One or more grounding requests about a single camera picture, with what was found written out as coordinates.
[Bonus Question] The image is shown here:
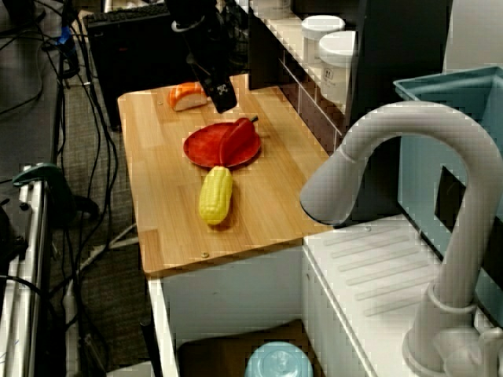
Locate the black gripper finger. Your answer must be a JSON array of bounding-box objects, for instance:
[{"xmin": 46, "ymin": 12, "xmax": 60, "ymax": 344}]
[{"xmin": 202, "ymin": 72, "xmax": 239, "ymax": 114}]

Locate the black box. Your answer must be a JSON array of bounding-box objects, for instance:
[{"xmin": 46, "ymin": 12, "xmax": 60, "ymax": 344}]
[{"xmin": 86, "ymin": 5, "xmax": 193, "ymax": 131}]

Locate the green clamp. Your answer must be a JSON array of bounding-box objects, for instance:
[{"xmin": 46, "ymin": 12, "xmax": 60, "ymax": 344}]
[{"xmin": 11, "ymin": 163, "xmax": 99, "ymax": 223}]

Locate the salmon sushi toy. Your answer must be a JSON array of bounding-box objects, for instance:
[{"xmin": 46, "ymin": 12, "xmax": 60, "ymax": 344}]
[{"xmin": 168, "ymin": 81, "xmax": 209, "ymax": 112}]

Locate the yellow corn cob toy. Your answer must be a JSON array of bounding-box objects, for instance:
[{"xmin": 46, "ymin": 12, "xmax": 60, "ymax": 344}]
[{"xmin": 198, "ymin": 165, "xmax": 234, "ymax": 226}]

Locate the red plate with white underside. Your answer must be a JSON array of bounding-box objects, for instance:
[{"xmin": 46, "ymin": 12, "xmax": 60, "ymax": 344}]
[{"xmin": 182, "ymin": 122, "xmax": 263, "ymax": 170}]

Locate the red pepper toy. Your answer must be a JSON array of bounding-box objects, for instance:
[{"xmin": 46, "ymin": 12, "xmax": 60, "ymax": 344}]
[{"xmin": 218, "ymin": 115, "xmax": 259, "ymax": 166}]

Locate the teal plastic bin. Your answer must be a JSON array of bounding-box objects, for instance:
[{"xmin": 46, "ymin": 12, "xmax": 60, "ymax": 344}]
[{"xmin": 392, "ymin": 64, "xmax": 503, "ymax": 327}]

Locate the white sink unit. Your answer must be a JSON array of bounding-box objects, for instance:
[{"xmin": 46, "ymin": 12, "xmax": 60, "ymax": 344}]
[{"xmin": 147, "ymin": 218, "xmax": 503, "ymax": 377}]

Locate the black upright panel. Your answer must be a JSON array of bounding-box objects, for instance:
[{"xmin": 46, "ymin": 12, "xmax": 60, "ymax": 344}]
[{"xmin": 247, "ymin": 0, "xmax": 284, "ymax": 91}]

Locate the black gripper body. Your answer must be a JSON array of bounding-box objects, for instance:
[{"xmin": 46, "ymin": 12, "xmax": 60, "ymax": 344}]
[{"xmin": 172, "ymin": 17, "xmax": 235, "ymax": 86}]

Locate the grey toy faucet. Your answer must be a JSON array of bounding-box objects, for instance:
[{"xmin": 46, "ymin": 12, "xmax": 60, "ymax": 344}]
[{"xmin": 298, "ymin": 100, "xmax": 503, "ymax": 377}]

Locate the light blue bowl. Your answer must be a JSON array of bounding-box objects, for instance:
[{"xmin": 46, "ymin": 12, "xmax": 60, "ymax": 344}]
[{"xmin": 244, "ymin": 340, "xmax": 314, "ymax": 377}]

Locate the aluminium frame rail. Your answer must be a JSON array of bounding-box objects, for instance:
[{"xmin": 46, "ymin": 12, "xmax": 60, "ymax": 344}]
[{"xmin": 0, "ymin": 167, "xmax": 52, "ymax": 377}]

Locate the dark tiled backsplash shelf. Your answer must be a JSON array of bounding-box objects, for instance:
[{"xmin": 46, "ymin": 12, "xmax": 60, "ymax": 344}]
[{"xmin": 251, "ymin": 0, "xmax": 349, "ymax": 154}]

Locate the dark grey upright panel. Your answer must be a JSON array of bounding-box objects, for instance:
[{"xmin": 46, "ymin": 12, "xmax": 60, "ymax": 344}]
[{"xmin": 345, "ymin": 0, "xmax": 453, "ymax": 227}]

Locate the white cable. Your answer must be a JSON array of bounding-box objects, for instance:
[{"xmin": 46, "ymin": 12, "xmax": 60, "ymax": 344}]
[{"xmin": 76, "ymin": 223, "xmax": 139, "ymax": 276}]

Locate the black cable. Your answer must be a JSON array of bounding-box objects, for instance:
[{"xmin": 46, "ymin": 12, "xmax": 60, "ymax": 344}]
[{"xmin": 76, "ymin": 23, "xmax": 119, "ymax": 276}]

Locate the blue cable plug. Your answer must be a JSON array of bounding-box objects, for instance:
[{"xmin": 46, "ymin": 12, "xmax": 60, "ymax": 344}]
[{"xmin": 57, "ymin": 24, "xmax": 75, "ymax": 54}]

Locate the white lidded jar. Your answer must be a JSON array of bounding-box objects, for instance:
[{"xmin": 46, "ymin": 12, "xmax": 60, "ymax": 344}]
[
  {"xmin": 318, "ymin": 30, "xmax": 359, "ymax": 104},
  {"xmin": 301, "ymin": 14, "xmax": 346, "ymax": 66}
]

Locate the black wire mesh panel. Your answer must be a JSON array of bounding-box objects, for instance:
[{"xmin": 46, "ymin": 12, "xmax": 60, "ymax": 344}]
[{"xmin": 219, "ymin": 3, "xmax": 251, "ymax": 75}]

